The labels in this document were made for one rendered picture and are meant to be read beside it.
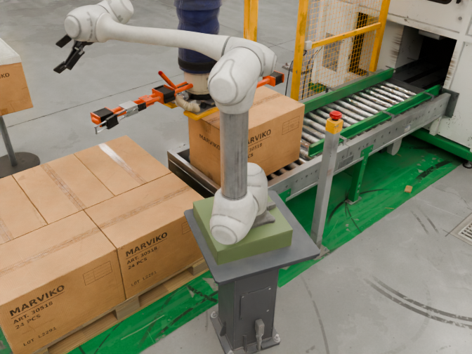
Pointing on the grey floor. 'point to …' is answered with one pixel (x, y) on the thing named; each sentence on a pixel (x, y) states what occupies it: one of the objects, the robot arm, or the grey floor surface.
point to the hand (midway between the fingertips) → (59, 57)
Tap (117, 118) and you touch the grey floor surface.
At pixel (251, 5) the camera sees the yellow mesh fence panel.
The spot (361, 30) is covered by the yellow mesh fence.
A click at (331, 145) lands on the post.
